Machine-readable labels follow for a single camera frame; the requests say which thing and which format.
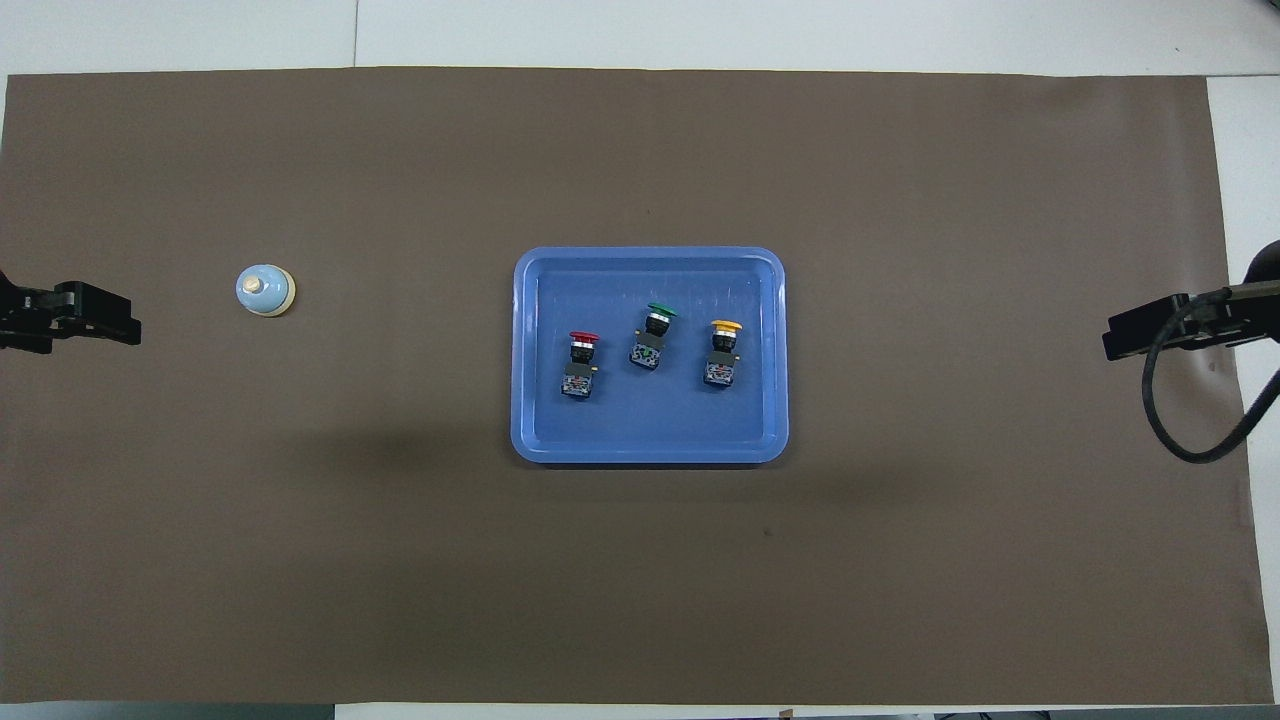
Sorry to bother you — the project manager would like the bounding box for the brown table mat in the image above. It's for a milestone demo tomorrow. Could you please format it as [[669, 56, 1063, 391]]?
[[0, 67, 1276, 706]]

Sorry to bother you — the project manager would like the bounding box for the blue plastic tray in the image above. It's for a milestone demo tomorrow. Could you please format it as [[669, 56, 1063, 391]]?
[[510, 246, 790, 466]]

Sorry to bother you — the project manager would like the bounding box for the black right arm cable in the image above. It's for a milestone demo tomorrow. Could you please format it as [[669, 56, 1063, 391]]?
[[1141, 283, 1280, 464]]

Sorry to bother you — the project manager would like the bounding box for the green push button switch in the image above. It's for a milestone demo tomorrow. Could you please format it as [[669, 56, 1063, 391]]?
[[629, 302, 679, 371]]

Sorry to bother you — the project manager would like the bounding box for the light blue call bell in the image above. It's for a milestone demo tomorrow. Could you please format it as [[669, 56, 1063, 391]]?
[[235, 263, 297, 318]]

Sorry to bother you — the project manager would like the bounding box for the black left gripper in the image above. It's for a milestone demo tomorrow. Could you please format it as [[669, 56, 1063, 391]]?
[[0, 268, 142, 354]]

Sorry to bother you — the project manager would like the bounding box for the yellow push button switch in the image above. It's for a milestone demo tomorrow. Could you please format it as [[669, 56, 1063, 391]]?
[[702, 319, 745, 391]]

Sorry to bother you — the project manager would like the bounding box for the red push button switch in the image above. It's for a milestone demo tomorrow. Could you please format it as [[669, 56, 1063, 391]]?
[[560, 331, 601, 402]]

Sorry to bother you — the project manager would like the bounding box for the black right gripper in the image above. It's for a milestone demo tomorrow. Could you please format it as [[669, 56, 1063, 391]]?
[[1102, 240, 1280, 363]]

